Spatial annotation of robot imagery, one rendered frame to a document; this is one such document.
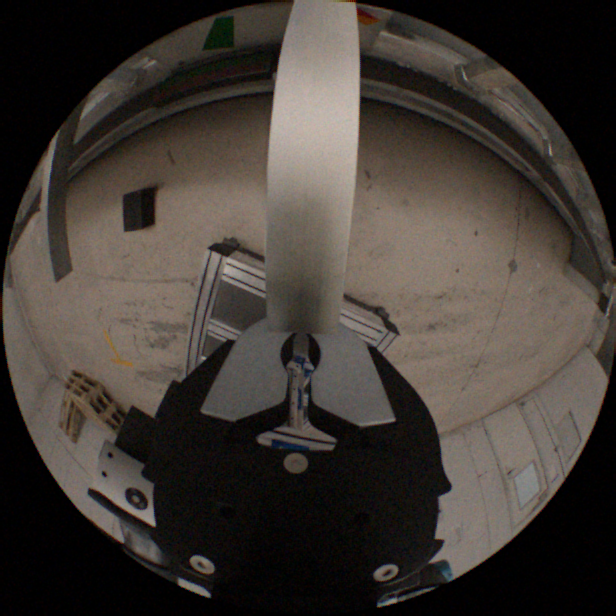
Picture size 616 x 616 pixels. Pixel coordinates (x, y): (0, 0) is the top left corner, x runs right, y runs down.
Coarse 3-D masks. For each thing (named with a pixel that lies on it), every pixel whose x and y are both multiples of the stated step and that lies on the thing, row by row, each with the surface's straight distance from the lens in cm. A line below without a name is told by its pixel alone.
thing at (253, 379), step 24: (240, 336) 10; (264, 336) 10; (288, 336) 10; (240, 360) 9; (264, 360) 9; (288, 360) 10; (216, 384) 8; (240, 384) 8; (264, 384) 8; (288, 384) 8; (216, 408) 7; (240, 408) 7; (264, 408) 7; (288, 408) 9; (264, 432) 8
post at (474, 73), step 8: (488, 56) 36; (472, 64) 37; (480, 64) 36; (488, 64) 35; (496, 64) 34; (472, 72) 37; (480, 72) 35; (488, 72) 34; (496, 72) 34; (504, 72) 34; (472, 80) 37; (480, 80) 37; (488, 80) 36; (496, 80) 36; (504, 80) 35; (512, 80) 35; (488, 88) 38
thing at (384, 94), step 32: (416, 32) 58; (448, 32) 57; (128, 64) 70; (192, 96) 103; (224, 96) 100; (384, 96) 93; (128, 128) 125; (512, 160) 133; (544, 192) 171; (608, 256) 247
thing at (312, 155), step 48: (336, 0) 15; (288, 48) 10; (336, 48) 10; (288, 96) 8; (336, 96) 8; (288, 144) 8; (336, 144) 8; (288, 192) 8; (336, 192) 8; (288, 240) 8; (336, 240) 8; (288, 288) 8; (336, 288) 8
